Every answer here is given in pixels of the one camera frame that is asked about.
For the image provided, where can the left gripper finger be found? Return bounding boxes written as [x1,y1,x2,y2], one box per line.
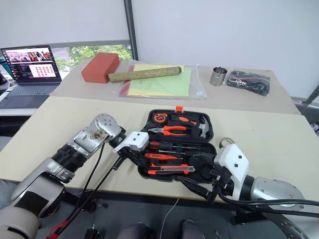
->
[139,148,152,162]
[129,151,148,167]

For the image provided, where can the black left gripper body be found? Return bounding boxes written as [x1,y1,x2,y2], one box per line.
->
[118,146,145,164]

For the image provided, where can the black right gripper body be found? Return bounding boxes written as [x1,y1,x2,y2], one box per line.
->
[210,166,235,198]

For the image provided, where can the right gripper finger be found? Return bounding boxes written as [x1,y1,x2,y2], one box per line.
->
[191,153,217,173]
[177,175,216,201]

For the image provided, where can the orange voltage tester pen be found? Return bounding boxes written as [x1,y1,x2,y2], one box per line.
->
[144,152,179,161]

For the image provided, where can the orange black utility knife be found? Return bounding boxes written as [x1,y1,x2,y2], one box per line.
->
[147,163,196,176]

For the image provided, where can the black tool case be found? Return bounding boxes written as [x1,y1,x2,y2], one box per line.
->
[137,109,218,184]

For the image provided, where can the steel claw hammer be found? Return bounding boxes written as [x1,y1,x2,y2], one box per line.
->
[190,117,211,139]

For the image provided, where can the orange black tape measure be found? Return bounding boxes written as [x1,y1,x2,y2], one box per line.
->
[153,113,169,123]

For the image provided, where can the dark rounded shape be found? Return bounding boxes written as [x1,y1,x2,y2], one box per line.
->
[181,219,213,239]

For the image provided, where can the green paper sheet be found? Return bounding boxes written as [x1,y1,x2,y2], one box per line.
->
[128,66,193,98]

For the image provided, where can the clear plastic bag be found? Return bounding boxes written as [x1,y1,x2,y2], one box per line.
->
[112,63,208,101]

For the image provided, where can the rolled speckled mat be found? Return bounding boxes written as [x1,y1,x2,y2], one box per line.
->
[107,65,182,84]

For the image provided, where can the shiny metal cup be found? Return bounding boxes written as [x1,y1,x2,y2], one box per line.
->
[209,66,228,86]

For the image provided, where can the yellow paper sheet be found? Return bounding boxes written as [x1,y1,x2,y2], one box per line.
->
[129,64,186,97]

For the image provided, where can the red rectangular box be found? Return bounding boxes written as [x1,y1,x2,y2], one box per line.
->
[81,52,120,84]

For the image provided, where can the black metal stand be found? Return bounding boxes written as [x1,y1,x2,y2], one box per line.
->
[304,84,319,107]

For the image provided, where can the open laptop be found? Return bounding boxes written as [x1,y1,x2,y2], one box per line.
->
[0,44,63,109]

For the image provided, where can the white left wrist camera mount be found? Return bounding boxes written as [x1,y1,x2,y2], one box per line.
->
[112,131,150,153]

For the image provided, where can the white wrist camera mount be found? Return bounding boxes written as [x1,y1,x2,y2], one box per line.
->
[213,143,250,198]
[112,131,150,153]

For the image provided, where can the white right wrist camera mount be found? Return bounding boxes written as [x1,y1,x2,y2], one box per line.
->
[213,143,250,198]

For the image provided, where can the black table frame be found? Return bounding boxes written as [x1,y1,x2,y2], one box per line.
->
[61,188,269,225]

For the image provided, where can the thin white cable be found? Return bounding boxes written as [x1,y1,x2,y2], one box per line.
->
[159,198,180,239]

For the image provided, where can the orange handled pliers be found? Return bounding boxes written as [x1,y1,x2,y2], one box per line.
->
[147,125,188,137]

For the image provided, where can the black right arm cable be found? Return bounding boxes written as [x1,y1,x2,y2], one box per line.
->
[217,190,319,215]

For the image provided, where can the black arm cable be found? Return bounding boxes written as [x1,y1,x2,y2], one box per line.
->
[46,143,125,239]
[217,190,319,215]

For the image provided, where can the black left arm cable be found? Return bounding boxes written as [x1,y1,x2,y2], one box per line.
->
[46,143,125,239]

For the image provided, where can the bag of black cables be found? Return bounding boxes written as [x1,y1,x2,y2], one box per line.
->
[225,70,271,97]

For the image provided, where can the dark window frame post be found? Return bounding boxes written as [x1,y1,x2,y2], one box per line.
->
[123,0,139,61]

